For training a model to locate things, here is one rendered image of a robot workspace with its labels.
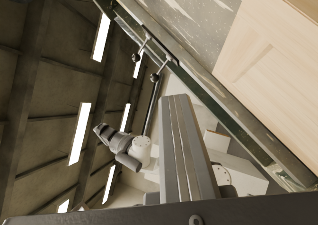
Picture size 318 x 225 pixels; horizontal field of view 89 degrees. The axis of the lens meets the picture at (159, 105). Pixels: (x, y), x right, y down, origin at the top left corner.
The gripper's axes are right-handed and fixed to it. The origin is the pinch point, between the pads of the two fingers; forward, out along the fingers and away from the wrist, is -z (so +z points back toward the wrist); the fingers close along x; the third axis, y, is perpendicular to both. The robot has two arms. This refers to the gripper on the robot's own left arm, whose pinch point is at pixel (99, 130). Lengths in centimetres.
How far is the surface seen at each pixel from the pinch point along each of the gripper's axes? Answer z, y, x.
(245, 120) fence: 51, -22, 10
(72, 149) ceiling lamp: -271, -1, -261
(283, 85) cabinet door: 54, -10, 35
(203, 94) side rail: 30.7, -39.1, -2.1
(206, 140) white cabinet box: -30, -243, -410
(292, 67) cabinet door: 54, -8, 39
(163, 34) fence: 17.5, -33.5, 28.2
